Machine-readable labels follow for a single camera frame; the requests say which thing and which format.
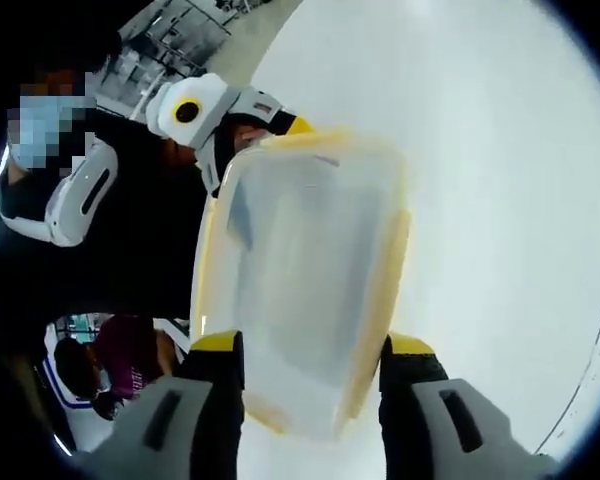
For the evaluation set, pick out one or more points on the clear lid with yellow latches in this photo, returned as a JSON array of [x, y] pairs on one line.
[[389, 280]]

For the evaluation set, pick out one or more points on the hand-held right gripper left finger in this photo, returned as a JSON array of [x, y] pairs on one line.
[[190, 425]]

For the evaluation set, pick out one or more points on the white worn chest device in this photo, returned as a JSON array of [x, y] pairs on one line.
[[75, 200]]

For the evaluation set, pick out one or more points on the person's black-clad torso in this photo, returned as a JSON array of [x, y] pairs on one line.
[[145, 240]]

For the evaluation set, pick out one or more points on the row of white desks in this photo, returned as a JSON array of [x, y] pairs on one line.
[[180, 35]]

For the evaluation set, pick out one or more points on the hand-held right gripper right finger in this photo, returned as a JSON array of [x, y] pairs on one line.
[[430, 425]]

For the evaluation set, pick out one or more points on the person's left hand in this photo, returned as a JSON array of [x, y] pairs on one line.
[[177, 153]]

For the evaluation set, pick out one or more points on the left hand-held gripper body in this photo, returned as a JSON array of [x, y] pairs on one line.
[[190, 112]]

